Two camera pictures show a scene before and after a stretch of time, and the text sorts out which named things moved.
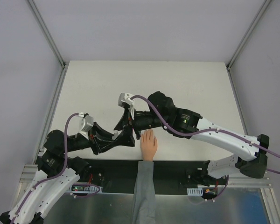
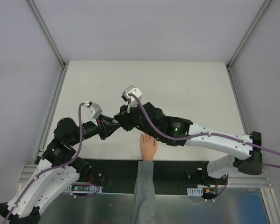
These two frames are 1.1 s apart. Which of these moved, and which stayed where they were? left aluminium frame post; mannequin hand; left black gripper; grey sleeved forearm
Moved: left black gripper
Stayed: mannequin hand; left aluminium frame post; grey sleeved forearm
